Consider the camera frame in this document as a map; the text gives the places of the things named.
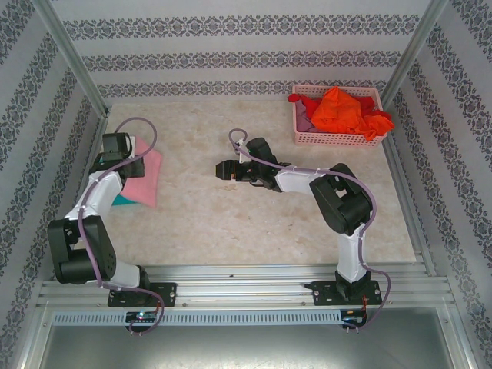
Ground pink t-shirt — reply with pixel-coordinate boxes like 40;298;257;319
121;137;163;210

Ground pink plastic basket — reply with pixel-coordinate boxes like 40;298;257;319
291;84;384;149

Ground mauve t-shirt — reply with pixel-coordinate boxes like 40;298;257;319
295;107;320;134

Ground teal folded t-shirt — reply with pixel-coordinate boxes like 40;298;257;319
95;152;136;208

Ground red t-shirt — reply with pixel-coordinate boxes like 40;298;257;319
288;93;387;118

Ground orange t-shirt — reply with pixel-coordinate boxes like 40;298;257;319
310;86;396;142

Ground sheet metal tray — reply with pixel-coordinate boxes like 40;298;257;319
22;303;474;369

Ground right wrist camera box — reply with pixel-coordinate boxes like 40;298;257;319
236;140;251;166

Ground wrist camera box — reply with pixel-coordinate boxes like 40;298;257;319
122;134;138;159
236;140;251;166

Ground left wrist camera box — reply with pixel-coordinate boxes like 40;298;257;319
122;134;138;159

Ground aluminium side rail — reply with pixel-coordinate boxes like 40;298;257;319
378;109;437;278
52;109;112;281

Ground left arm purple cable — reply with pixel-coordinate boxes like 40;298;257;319
76;116;165;336

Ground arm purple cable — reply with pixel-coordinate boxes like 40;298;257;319
228;129;393;332
76;116;165;336

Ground aluminium frame post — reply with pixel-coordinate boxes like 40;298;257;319
32;0;111;116
378;0;449;111

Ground aluminium mounting rail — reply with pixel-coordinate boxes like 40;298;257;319
36;263;457;308

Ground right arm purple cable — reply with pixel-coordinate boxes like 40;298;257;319
228;129;393;332

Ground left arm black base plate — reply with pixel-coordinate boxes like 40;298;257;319
107;282;178;308

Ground grey slotted cable duct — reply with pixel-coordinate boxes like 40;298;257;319
52;310;343;326

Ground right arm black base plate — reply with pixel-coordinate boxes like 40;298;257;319
312;279;382;308

